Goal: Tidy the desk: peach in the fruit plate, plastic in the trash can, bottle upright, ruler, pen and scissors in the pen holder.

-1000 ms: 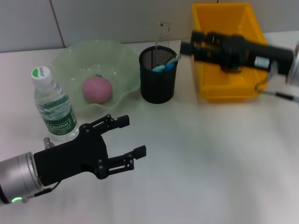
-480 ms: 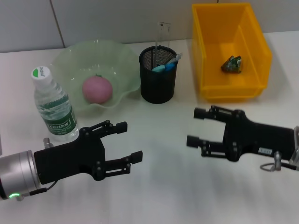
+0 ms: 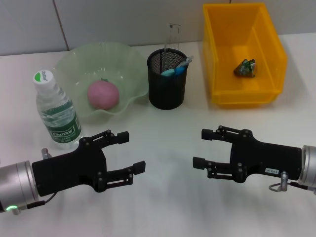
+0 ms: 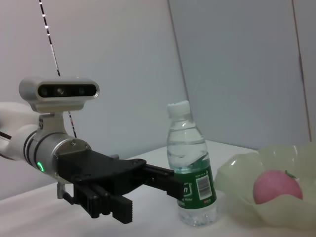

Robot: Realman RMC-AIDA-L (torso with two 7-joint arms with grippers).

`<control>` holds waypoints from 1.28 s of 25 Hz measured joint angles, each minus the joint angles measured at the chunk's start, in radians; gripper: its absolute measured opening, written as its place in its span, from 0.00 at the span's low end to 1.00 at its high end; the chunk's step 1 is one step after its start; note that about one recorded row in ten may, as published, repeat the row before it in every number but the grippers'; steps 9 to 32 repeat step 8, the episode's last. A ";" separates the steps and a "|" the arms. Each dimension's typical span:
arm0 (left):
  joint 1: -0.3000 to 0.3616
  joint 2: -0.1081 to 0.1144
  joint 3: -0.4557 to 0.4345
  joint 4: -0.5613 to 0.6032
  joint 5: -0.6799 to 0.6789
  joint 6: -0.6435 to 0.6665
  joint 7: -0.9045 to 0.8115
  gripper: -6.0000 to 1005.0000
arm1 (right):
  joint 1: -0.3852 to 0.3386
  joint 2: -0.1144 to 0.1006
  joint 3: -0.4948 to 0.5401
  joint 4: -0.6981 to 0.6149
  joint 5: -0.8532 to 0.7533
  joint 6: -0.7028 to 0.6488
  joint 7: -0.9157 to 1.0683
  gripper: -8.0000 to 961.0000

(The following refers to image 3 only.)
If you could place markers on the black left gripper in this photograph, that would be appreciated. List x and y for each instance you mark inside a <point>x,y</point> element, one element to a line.
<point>69,168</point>

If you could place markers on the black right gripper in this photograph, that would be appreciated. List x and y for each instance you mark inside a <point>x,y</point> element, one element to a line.
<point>261,158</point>

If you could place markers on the pink peach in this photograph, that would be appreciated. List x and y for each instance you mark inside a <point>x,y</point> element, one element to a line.
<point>102,95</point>

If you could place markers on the clear green-label water bottle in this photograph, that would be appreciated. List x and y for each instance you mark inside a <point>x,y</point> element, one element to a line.
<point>60,123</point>

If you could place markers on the green plastic wrapper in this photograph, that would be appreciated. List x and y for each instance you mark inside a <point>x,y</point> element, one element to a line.
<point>244,67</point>

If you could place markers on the blue scissors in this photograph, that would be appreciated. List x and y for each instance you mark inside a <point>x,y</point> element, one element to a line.
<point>171,72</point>

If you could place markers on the grey white pen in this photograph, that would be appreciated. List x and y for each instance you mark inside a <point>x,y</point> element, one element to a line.
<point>184,63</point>

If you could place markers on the clear plastic ruler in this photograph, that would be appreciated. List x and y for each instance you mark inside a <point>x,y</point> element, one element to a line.
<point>172,37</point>

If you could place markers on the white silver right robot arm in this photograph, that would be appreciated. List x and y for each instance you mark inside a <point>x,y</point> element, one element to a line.
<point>309,168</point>

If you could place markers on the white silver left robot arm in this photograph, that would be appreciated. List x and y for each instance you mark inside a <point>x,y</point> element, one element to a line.
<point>16,185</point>

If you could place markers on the black mesh pen cup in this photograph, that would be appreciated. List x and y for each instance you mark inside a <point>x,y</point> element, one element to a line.
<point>166,91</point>

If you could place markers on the green glass fruit plate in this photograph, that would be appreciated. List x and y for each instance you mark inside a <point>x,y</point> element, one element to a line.
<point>71,64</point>

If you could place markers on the yellow plastic bin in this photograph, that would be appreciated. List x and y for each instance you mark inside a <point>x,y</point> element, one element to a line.
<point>244,56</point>

